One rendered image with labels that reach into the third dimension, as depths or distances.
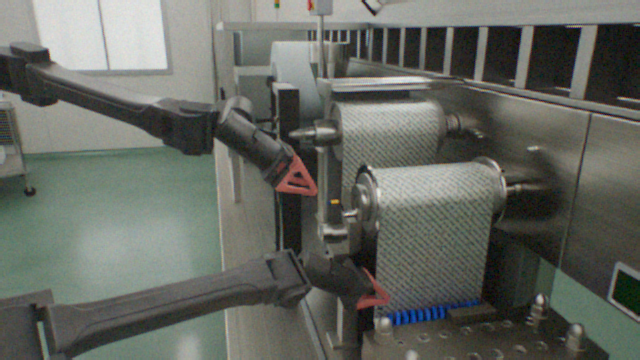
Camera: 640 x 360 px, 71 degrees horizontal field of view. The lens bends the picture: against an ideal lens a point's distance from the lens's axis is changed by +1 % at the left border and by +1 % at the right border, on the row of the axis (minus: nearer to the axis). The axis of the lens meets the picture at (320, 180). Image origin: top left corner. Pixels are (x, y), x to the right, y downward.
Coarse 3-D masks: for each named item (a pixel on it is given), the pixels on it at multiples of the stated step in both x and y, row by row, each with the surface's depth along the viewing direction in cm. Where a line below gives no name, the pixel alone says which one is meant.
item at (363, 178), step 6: (486, 168) 89; (360, 174) 88; (366, 174) 85; (492, 174) 88; (360, 180) 88; (366, 180) 85; (492, 180) 87; (372, 186) 82; (372, 192) 82; (498, 192) 87; (372, 198) 82; (498, 198) 87; (372, 204) 82; (372, 210) 83; (372, 216) 83; (366, 222) 87; (372, 222) 83; (366, 228) 87; (372, 228) 84
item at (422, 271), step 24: (384, 240) 83; (408, 240) 84; (432, 240) 86; (456, 240) 87; (480, 240) 88; (384, 264) 85; (408, 264) 86; (432, 264) 87; (456, 264) 89; (480, 264) 90; (384, 288) 87; (408, 288) 88; (432, 288) 89; (456, 288) 91; (480, 288) 92; (384, 312) 88; (408, 312) 90
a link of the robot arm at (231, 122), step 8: (224, 112) 78; (232, 112) 74; (224, 120) 74; (232, 120) 73; (240, 120) 74; (216, 128) 75; (224, 128) 73; (232, 128) 73; (240, 128) 74; (248, 128) 75; (216, 136) 74; (224, 136) 74; (232, 136) 74; (240, 136) 74; (248, 136) 75; (224, 144) 75; (232, 144) 75; (240, 144) 75
